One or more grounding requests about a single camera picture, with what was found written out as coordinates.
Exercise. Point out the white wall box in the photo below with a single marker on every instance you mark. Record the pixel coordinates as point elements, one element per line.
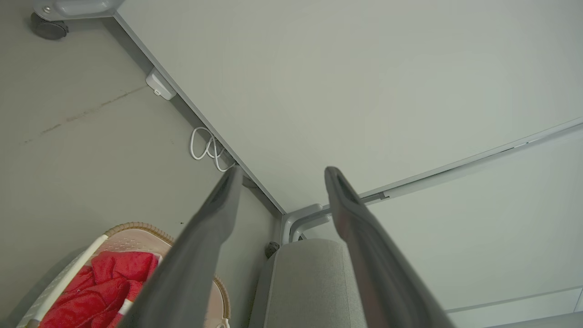
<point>160,84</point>

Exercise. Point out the grey metal frame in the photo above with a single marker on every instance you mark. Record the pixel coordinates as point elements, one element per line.
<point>303,221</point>

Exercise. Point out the dark grey caster wheel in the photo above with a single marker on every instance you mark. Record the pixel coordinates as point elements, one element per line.
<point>48,28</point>

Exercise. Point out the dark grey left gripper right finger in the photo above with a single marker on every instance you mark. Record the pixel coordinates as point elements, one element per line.
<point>382,269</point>

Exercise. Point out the white woven laundry basket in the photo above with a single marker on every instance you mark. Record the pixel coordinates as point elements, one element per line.
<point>136,239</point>

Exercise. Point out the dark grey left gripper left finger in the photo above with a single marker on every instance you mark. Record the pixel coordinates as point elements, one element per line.
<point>196,259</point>

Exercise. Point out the small dark caster wheel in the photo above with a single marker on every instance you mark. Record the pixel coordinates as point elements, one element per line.
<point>272,249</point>

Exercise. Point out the grey cart base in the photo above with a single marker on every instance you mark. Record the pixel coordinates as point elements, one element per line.
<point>75,8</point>

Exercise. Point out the red cloth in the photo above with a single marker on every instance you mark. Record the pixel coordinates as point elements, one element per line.
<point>100,287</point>

